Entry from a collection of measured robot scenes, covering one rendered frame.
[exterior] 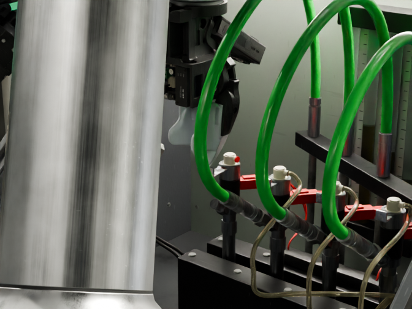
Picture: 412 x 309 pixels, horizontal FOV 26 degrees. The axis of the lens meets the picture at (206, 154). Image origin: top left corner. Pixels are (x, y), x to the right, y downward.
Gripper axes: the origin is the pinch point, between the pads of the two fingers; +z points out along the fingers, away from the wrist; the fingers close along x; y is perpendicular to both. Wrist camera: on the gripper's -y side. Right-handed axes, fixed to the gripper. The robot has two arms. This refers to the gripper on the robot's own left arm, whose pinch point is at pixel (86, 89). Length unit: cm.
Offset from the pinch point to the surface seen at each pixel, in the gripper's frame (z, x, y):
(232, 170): 20.7, 2.0, -4.9
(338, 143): 18.5, 30.4, -11.3
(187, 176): 29, -43, -3
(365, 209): 33.0, 13.9, -11.2
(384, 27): 19.7, 13.3, -28.8
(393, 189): 35.5, 10.9, -16.1
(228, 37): 5.6, 18.0, -13.7
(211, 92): 8.0, 18.9, -7.8
